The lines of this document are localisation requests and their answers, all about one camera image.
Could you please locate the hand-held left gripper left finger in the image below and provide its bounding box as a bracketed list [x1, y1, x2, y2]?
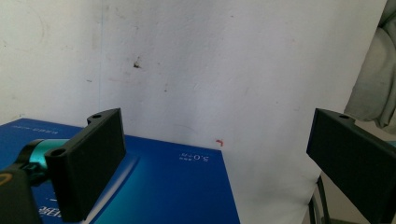
[16, 107, 127, 223]

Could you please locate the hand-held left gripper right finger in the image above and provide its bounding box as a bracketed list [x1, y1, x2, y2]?
[305, 107, 396, 224]

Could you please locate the grey curtain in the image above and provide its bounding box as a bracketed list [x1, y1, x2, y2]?
[344, 0, 396, 135]

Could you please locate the black cable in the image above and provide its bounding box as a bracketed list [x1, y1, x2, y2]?
[308, 175, 332, 224]

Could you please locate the blue box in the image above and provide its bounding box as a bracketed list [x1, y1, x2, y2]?
[0, 118, 241, 224]

